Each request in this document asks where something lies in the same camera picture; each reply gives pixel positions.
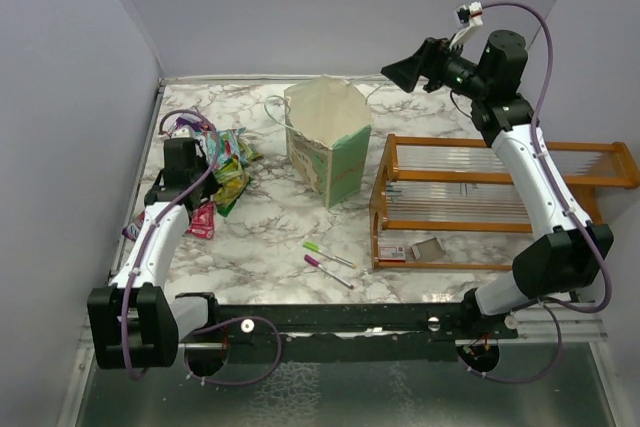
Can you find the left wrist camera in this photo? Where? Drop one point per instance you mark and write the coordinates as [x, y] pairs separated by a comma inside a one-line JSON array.
[[176, 132]]

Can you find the small open cardboard box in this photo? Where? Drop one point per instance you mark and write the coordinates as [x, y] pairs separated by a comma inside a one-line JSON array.
[[428, 250]]

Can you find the small green yellow candy packet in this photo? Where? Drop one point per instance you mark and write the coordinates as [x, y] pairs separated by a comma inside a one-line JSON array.
[[233, 180]]

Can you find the red white card box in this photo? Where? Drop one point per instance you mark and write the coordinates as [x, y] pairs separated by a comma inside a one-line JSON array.
[[392, 254]]

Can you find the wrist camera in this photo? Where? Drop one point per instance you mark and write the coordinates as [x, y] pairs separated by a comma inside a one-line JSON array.
[[176, 132], [469, 21]]

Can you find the purple capped pen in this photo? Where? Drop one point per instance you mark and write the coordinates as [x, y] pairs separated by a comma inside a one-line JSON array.
[[316, 264]]

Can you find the yellow Fox's candy packet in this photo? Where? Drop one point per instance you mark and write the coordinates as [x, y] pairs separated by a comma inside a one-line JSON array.
[[247, 153]]

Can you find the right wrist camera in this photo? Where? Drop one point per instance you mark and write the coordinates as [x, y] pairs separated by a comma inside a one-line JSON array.
[[469, 21]]

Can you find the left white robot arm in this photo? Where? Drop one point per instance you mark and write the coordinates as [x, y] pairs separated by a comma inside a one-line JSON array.
[[134, 327]]

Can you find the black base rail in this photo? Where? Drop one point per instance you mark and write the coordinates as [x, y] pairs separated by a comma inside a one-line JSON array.
[[272, 334]]

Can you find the wooden rack with clear rods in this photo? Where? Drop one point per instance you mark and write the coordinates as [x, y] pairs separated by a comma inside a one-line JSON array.
[[427, 185]]

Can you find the green printed paper bag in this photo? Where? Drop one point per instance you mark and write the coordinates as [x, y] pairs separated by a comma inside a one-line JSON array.
[[328, 125]]

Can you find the mint green Fox's candy packet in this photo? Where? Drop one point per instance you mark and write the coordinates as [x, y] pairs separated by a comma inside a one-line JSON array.
[[223, 146]]

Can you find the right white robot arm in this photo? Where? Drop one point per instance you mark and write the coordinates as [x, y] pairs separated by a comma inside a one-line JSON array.
[[568, 247]]

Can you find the green capped pen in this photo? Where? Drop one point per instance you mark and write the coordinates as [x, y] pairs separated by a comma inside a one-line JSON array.
[[324, 253]]

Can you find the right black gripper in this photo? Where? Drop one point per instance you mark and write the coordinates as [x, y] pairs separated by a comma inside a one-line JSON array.
[[428, 62]]

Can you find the pink red snack packet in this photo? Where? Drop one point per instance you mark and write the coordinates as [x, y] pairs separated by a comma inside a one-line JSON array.
[[202, 224]]

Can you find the purple snack packet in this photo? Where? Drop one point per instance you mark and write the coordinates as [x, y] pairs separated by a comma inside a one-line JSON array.
[[195, 119]]

